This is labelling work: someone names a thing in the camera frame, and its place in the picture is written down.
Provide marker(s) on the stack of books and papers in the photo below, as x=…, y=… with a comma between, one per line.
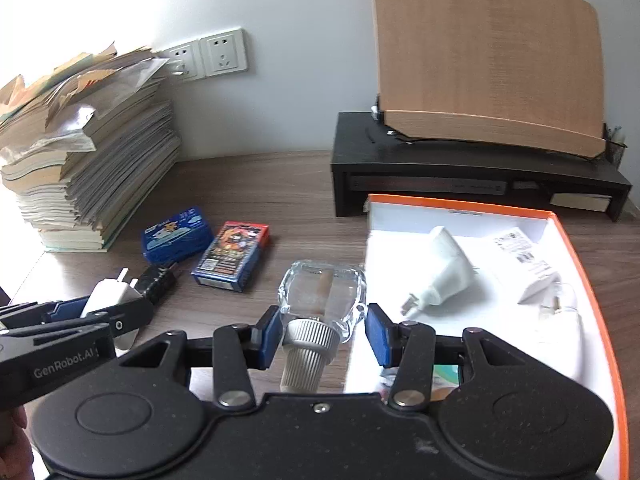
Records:
x=100, y=170

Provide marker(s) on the person's left hand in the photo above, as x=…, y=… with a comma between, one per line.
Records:
x=12, y=445

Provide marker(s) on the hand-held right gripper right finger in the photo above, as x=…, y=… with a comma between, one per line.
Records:
x=377, y=335

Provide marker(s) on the white wall socket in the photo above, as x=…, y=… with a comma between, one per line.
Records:
x=222, y=52
x=182, y=60

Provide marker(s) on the orange and white cardboard box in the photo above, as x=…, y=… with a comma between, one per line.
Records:
x=500, y=330

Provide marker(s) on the black mesh pen holder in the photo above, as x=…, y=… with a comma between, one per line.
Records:
x=615, y=147

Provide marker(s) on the white device with foil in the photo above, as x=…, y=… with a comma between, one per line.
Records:
x=565, y=330

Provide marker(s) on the blue and red card box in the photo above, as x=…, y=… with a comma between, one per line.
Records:
x=232, y=255

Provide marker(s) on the pale paper card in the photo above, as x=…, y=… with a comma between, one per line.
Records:
x=580, y=202

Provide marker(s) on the teal and white box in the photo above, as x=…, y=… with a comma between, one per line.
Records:
x=445, y=375

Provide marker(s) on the blue card pack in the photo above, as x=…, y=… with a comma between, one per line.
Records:
x=175, y=232

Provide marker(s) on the clear plastic bag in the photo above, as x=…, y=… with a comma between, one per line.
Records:
x=115, y=80

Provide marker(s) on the black charger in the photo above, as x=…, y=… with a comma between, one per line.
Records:
x=157, y=282

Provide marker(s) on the white charger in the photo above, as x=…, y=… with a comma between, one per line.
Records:
x=110, y=292

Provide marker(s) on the black desk riser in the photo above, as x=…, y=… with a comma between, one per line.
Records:
x=360, y=135

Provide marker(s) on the clear glass bottle white cap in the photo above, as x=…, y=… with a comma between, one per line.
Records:
x=320, y=290

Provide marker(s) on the wooden book stand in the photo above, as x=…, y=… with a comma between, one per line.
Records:
x=475, y=35

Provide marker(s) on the small white barcode box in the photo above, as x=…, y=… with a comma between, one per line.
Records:
x=525, y=265

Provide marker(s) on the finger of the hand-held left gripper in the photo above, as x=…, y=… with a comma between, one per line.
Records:
x=70, y=308
x=125, y=322

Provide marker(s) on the white plug-in device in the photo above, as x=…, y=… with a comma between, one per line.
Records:
x=445, y=265

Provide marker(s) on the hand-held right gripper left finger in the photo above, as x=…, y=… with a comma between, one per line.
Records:
x=270, y=335

